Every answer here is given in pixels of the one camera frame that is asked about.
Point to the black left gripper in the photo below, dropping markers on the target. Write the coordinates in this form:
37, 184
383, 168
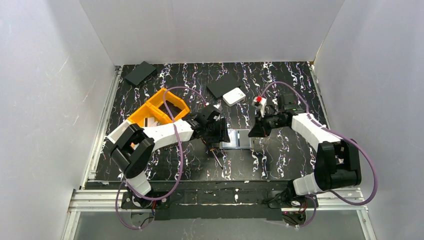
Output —
224, 130

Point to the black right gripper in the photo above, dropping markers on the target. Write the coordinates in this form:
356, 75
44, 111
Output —
261, 124

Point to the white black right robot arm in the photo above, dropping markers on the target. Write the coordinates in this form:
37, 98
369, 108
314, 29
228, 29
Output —
337, 162

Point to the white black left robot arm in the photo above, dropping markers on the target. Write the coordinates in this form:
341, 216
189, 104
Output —
132, 146

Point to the black card in bin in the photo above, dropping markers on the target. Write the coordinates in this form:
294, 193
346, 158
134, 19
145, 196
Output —
174, 110

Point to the grey card in bin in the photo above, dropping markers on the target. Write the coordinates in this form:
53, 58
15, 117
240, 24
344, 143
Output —
151, 122

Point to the yellow black screwdriver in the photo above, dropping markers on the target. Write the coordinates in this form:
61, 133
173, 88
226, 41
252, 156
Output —
214, 152

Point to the white rectangular box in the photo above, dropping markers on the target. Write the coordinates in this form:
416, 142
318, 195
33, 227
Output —
234, 96

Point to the black screwdriver bit strip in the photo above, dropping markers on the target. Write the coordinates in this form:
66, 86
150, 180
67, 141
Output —
171, 146

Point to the black flat box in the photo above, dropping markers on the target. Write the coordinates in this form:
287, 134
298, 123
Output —
223, 85

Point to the yellow plastic bin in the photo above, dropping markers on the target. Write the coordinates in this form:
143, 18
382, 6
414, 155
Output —
151, 108

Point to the black flat pad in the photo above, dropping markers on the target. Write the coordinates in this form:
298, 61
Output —
140, 74

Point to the white plastic bin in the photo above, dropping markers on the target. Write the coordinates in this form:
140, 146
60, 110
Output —
117, 132

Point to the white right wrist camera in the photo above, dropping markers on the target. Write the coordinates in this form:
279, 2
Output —
259, 103

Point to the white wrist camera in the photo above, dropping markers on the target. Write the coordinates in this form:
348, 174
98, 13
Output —
259, 103
211, 110

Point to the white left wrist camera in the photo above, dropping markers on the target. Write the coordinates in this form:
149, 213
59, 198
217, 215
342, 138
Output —
211, 110

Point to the aluminium front rail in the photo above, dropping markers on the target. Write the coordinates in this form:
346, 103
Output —
106, 200

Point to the aluminium rail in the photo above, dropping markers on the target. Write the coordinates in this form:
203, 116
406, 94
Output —
106, 200
97, 146

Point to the aluminium left side rail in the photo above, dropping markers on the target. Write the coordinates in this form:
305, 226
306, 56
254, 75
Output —
97, 146

